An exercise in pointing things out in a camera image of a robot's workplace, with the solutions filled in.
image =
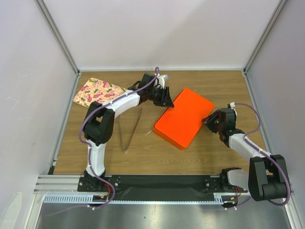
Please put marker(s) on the floral pattern tray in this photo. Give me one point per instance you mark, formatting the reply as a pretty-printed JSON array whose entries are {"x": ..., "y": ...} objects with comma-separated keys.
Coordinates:
[{"x": 96, "y": 90}]

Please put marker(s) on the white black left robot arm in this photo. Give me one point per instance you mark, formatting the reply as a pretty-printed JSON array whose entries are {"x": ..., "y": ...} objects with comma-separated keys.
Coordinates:
[{"x": 99, "y": 121}]

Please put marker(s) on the grey slotted cable duct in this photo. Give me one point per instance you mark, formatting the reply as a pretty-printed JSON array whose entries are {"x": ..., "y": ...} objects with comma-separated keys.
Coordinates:
[{"x": 209, "y": 198}]

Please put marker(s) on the orange box lid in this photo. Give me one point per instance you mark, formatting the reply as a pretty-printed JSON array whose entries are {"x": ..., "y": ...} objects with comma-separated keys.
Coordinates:
[{"x": 189, "y": 110}]

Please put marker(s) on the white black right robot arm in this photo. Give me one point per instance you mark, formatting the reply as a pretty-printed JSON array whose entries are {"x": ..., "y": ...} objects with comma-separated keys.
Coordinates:
[{"x": 267, "y": 178}]

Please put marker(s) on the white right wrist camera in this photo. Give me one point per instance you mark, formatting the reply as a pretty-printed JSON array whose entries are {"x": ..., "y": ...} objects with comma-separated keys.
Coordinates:
[{"x": 232, "y": 106}]

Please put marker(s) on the orange chocolate box base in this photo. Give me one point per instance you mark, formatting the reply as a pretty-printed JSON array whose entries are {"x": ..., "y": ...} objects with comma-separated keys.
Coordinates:
[{"x": 179, "y": 138}]

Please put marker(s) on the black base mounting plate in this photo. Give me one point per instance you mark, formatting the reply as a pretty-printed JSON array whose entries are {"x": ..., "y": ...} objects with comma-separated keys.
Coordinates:
[{"x": 170, "y": 185}]

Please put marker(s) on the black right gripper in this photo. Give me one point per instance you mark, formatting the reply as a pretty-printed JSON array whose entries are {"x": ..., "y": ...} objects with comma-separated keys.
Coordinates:
[{"x": 208, "y": 122}]

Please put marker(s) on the steel serving tongs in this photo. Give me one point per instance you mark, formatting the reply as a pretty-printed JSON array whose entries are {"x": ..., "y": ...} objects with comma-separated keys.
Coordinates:
[{"x": 127, "y": 128}]

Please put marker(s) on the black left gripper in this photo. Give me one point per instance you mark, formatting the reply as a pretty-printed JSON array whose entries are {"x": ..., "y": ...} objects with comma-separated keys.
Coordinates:
[{"x": 165, "y": 101}]

